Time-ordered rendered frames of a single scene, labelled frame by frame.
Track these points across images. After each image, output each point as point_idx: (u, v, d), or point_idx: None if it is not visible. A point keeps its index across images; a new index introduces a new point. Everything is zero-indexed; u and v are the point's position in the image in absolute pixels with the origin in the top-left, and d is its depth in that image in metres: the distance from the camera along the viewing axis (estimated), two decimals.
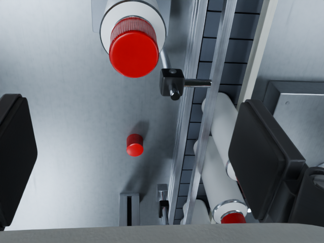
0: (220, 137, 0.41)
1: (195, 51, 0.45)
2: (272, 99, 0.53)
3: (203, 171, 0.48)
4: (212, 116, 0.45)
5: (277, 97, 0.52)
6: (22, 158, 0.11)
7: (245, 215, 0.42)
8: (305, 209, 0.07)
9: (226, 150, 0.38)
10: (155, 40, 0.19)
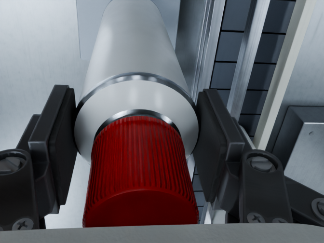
0: None
1: (206, 77, 0.38)
2: (293, 128, 0.46)
3: (215, 217, 0.41)
4: None
5: (300, 127, 0.44)
6: (72, 144, 0.12)
7: None
8: (252, 195, 0.08)
9: None
10: (191, 192, 0.08)
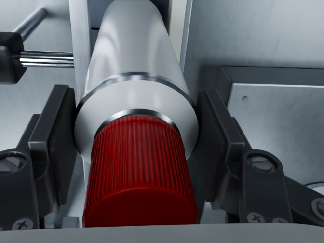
0: None
1: None
2: (223, 93, 0.35)
3: None
4: None
5: (229, 90, 0.33)
6: (72, 144, 0.12)
7: None
8: (252, 195, 0.08)
9: None
10: (191, 191, 0.08)
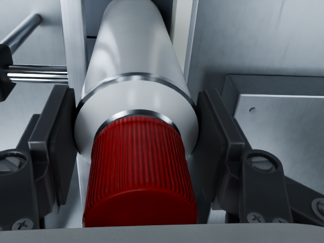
0: None
1: None
2: (229, 103, 0.33)
3: None
4: None
5: (235, 101, 0.31)
6: (72, 144, 0.12)
7: None
8: (252, 195, 0.08)
9: None
10: (191, 192, 0.08)
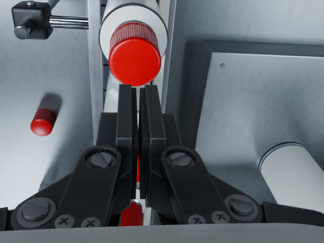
0: (106, 98, 0.30)
1: None
2: (206, 61, 0.43)
3: None
4: (110, 75, 0.34)
5: (209, 58, 0.41)
6: None
7: (145, 205, 0.31)
8: (185, 197, 0.07)
9: None
10: (156, 47, 0.18)
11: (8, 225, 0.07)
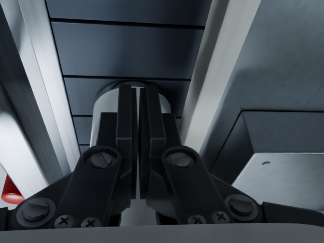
0: None
1: (57, 99, 0.19)
2: (241, 149, 0.29)
3: None
4: None
5: (248, 156, 0.27)
6: None
7: None
8: (185, 197, 0.07)
9: None
10: None
11: (8, 225, 0.07)
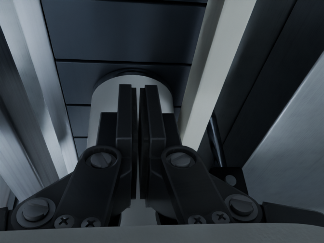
0: None
1: None
2: None
3: None
4: None
5: None
6: None
7: None
8: (185, 197, 0.07)
9: None
10: None
11: (8, 225, 0.07)
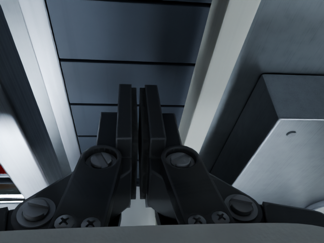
0: None
1: (39, 35, 0.15)
2: (261, 117, 0.25)
3: None
4: None
5: (271, 124, 0.23)
6: None
7: None
8: (185, 197, 0.07)
9: None
10: None
11: (8, 225, 0.07)
